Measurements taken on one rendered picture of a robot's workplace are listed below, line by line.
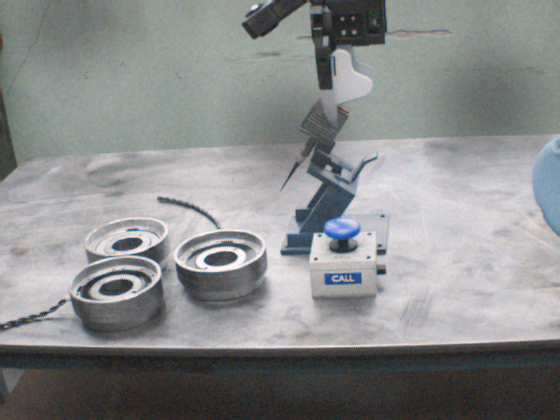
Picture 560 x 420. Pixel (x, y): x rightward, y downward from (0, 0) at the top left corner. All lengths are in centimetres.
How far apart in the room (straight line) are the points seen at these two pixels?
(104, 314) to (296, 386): 40
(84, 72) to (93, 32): 14
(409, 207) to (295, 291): 25
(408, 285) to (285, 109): 168
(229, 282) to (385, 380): 37
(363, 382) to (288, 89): 149
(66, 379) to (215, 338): 48
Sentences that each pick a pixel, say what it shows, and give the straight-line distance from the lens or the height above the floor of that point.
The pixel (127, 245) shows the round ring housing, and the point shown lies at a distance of 101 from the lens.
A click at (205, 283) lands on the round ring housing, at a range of 87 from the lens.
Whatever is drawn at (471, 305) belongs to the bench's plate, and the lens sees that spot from 85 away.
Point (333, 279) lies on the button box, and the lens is 86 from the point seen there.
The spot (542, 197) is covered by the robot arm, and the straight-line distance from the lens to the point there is 72.
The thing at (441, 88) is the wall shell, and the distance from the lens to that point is 249.
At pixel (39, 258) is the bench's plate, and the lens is 107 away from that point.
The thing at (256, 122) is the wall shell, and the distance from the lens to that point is 255.
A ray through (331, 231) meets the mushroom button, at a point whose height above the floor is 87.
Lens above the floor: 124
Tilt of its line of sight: 24 degrees down
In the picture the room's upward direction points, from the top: 6 degrees counter-clockwise
